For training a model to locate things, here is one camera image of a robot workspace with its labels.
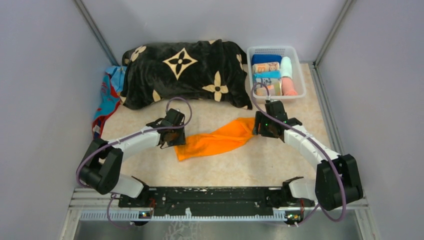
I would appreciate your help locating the white plastic basket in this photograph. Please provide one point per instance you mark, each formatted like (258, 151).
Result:
(298, 78)

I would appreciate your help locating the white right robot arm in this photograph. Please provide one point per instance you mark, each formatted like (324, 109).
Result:
(337, 181)

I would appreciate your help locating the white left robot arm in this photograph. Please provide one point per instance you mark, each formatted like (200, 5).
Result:
(101, 166)

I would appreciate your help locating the light blue rolled towel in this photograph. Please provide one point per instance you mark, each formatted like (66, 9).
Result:
(267, 74)

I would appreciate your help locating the pink panda towel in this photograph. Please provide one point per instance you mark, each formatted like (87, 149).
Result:
(287, 86)

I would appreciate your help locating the orange green rolled towel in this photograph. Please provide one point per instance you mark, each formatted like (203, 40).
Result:
(269, 90)

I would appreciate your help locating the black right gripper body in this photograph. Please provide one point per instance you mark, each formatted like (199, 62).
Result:
(265, 128)

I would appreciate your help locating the white slotted cable duct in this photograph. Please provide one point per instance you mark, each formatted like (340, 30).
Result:
(138, 216)

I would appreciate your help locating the red blue patterned towel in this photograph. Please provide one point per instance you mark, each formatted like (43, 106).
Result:
(110, 89)

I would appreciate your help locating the black floral blanket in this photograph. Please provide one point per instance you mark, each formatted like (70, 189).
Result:
(203, 70)

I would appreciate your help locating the beige orange rolled towel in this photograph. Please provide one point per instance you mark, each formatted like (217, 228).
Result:
(265, 67)

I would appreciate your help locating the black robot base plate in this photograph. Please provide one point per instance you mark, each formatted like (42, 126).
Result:
(258, 201)

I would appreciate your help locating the dark blue rolled towel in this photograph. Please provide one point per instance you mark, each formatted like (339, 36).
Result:
(265, 58)

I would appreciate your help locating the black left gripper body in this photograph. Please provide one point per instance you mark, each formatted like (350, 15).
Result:
(177, 138)

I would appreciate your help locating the grey patterned rolled towel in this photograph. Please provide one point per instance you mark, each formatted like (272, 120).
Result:
(266, 81)

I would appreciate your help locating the mint white rolled towel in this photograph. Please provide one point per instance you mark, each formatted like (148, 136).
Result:
(286, 69)

